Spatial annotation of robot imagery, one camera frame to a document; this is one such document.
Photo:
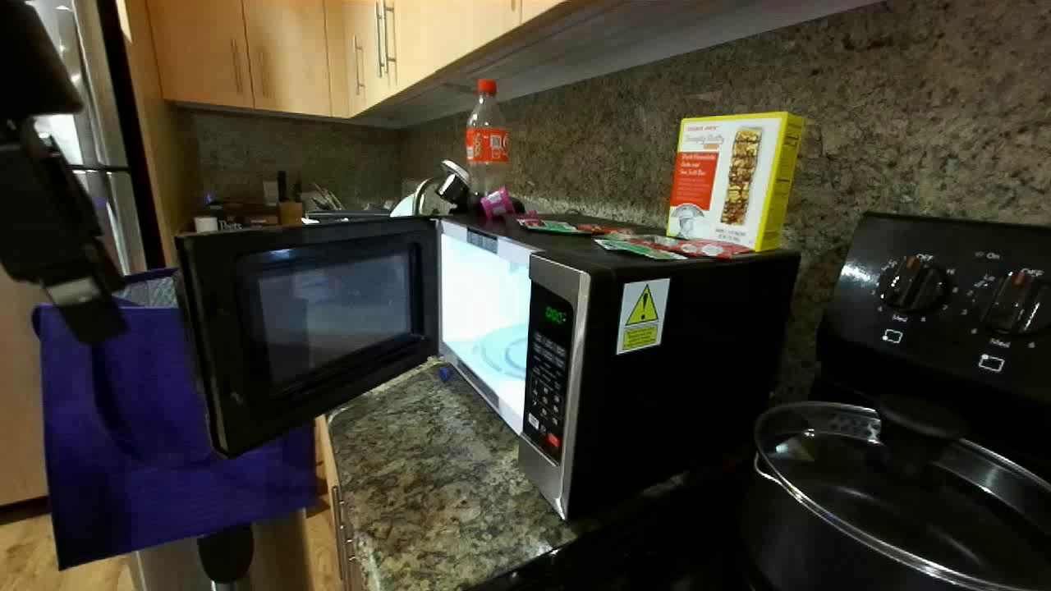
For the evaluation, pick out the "red and green sauce packets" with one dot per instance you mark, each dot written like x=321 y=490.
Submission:
x=625 y=241

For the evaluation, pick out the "black microwave oven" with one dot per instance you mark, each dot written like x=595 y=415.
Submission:
x=612 y=369

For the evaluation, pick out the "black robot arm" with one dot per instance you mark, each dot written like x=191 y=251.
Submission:
x=46 y=220

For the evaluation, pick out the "yellow cereal bar box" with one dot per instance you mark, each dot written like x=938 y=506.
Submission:
x=733 y=179

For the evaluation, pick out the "clear bottle with red label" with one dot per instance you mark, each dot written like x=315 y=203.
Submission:
x=486 y=139

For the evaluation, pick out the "black pot with glass lid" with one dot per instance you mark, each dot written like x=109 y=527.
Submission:
x=890 y=499

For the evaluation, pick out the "black stove control panel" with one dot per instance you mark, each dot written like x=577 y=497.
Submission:
x=955 y=299

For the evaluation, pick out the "blue insulated bag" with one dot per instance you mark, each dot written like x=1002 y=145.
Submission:
x=130 y=457

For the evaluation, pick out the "pink plastic cup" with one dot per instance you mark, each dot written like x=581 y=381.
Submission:
x=498 y=203

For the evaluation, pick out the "wooden wall cabinets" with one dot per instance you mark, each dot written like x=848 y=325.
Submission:
x=320 y=57

